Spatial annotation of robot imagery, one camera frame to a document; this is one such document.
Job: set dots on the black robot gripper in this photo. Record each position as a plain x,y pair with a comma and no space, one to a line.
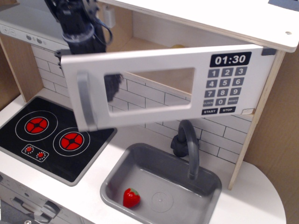
90,42

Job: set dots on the grey microwave door handle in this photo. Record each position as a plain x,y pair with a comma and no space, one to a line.
85,99

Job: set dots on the white toy microwave door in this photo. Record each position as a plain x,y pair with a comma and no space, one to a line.
170,84

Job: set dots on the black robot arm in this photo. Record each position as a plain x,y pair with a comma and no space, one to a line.
82,30

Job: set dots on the yellow toy potato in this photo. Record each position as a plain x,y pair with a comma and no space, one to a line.
177,46

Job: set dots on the black toy induction stove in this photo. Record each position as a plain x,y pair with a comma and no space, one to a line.
45,136

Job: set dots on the dark grey toy faucet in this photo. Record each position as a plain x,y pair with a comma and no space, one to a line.
186,143

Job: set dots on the grey toy range hood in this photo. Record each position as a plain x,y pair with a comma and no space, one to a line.
31,21

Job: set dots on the red toy strawberry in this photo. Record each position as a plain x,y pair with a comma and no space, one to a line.
131,198

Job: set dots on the grey toy sink basin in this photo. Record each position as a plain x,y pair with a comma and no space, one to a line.
168,196

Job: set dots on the grey toy oven door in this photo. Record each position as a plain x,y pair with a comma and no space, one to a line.
34,205

